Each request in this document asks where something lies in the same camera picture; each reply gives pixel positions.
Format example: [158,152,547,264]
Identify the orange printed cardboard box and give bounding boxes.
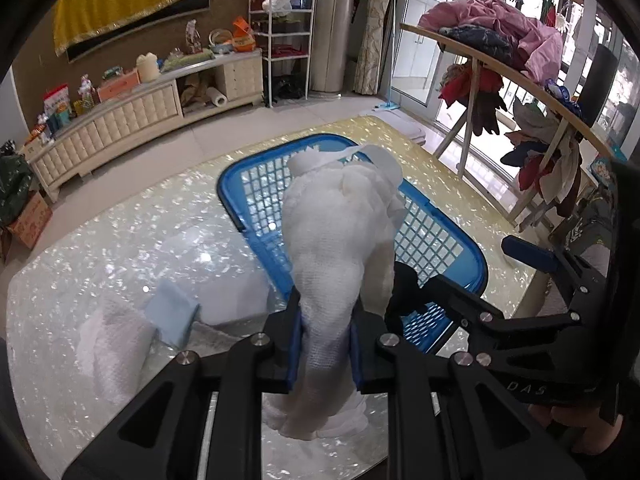
[7,192,53,251]

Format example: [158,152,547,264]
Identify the orange bag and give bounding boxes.
[231,16,257,53]

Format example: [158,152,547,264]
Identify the person's right hand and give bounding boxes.
[530,400,626,456]

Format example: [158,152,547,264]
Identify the black rectangular object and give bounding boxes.
[582,44,621,128]

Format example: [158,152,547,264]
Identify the white plastic jar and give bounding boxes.
[136,52,162,83]

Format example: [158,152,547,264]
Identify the white metal shelf rack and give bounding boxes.
[248,0,317,109]

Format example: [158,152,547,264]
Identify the wooden clothes drying rack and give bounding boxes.
[400,22,618,243]

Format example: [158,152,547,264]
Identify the light blue cloth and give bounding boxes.
[144,280,200,348]

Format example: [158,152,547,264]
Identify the red snack pack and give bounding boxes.
[42,85,71,131]

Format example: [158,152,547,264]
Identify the white waffle towel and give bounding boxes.
[75,295,166,406]

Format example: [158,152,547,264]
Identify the blue plastic laundry basket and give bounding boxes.
[216,133,488,355]

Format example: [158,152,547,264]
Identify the brown paper bag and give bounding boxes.
[180,72,213,108]

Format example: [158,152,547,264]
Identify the blue patterned cloth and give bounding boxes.
[545,80,583,121]

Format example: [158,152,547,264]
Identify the white gauze towel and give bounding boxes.
[263,144,405,442]

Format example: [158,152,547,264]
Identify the dark green bag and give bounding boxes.
[0,140,36,228]

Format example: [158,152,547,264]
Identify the standing air conditioner column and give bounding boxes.
[309,0,357,95]

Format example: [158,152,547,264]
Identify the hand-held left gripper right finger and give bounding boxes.
[350,310,586,480]

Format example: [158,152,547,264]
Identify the black television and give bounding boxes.
[65,0,211,63]

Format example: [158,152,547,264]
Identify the black cloth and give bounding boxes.
[384,261,426,326]

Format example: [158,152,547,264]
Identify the pink clothes pile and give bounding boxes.
[417,0,565,86]

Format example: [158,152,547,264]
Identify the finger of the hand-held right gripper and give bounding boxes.
[417,272,583,366]
[501,234,608,311]

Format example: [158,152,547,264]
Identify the red and dark hanging clothes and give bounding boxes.
[437,62,508,136]

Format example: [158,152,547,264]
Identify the patterned curtain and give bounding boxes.
[354,0,403,97]

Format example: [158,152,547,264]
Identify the dark patterned garment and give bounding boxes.
[440,24,526,68]

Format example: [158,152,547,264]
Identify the cream television cabinet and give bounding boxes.
[25,49,265,204]

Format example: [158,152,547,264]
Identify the black bag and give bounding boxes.
[272,74,307,101]

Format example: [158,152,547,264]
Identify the mixed hanging clothes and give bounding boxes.
[500,100,586,218]

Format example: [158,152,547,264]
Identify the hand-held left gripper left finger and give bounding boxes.
[62,292,303,480]

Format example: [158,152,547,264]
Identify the pink box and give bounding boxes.
[96,71,141,102]

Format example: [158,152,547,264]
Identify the blue flat mop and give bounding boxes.
[372,0,403,112]

